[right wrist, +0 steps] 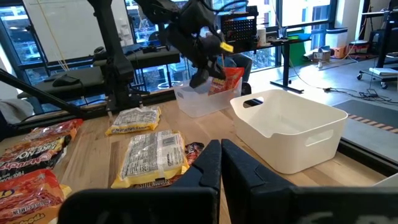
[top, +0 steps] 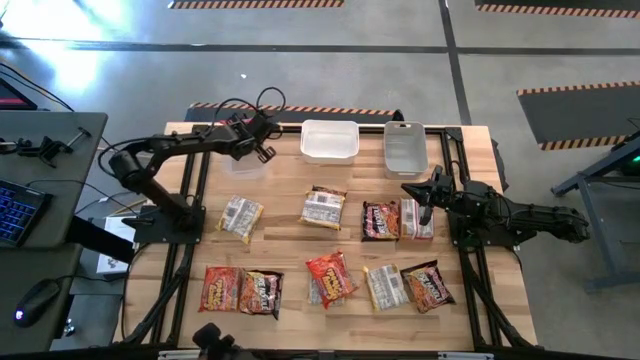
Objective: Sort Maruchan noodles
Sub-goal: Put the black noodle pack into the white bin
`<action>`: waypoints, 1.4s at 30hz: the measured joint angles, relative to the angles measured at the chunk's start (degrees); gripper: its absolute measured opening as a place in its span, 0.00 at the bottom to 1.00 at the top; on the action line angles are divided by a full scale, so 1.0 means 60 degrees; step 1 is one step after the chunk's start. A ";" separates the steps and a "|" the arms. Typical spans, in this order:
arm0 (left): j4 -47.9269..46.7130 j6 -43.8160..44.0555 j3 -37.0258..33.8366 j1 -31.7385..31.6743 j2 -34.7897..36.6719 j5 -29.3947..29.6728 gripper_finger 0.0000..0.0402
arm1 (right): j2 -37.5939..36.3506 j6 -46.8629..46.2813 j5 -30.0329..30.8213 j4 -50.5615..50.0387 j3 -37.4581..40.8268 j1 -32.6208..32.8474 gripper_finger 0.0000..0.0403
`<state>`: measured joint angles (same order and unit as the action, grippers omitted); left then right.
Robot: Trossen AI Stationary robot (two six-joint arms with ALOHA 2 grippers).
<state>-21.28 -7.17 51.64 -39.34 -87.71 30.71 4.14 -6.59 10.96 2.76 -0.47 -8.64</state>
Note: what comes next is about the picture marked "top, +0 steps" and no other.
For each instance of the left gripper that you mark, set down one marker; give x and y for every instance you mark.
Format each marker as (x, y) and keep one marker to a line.
(260, 132)

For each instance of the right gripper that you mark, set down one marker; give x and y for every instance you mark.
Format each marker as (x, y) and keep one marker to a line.
(447, 195)

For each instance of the dark brown Maruchan noodle pack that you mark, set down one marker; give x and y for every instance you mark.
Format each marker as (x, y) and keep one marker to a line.
(330, 190)
(262, 294)
(427, 286)
(380, 221)

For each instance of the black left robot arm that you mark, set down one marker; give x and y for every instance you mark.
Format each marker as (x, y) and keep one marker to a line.
(145, 185)

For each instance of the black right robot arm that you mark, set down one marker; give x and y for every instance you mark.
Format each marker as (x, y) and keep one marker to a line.
(525, 215)

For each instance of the clear plastic bin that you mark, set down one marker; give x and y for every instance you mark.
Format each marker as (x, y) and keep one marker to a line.
(247, 170)

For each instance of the grey plastic bin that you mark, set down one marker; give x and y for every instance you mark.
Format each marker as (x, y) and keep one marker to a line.
(406, 152)

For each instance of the white plastic bin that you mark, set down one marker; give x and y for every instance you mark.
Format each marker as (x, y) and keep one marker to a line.
(330, 142)

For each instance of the black hazard-striped floor mat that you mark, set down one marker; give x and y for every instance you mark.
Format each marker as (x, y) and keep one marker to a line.
(575, 115)
(325, 112)
(255, 4)
(560, 7)

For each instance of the white printed paper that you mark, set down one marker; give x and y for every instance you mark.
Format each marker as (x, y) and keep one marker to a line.
(117, 230)

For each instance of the grey metal stand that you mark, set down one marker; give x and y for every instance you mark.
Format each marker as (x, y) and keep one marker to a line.
(597, 230)

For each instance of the grey desk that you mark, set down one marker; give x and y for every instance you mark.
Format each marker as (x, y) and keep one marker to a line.
(80, 170)

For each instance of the black knobbed device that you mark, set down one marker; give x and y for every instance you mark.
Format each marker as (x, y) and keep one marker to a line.
(215, 342)

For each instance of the black device green light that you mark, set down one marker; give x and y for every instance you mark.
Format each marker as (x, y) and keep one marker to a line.
(632, 160)

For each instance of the black desk clamp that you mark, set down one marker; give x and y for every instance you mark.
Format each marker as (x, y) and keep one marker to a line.
(47, 149)

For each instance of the black monitor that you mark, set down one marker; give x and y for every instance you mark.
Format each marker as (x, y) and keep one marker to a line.
(15, 97)

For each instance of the backlit black keyboard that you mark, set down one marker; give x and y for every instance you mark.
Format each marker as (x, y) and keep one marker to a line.
(20, 212)

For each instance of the black computer mouse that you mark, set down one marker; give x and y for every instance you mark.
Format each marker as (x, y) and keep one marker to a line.
(37, 302)

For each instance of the black aluminium rig frame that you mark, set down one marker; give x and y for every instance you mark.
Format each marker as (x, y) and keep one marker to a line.
(452, 134)

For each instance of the silver bracket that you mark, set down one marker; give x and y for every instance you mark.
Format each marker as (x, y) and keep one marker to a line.
(465, 356)
(175, 355)

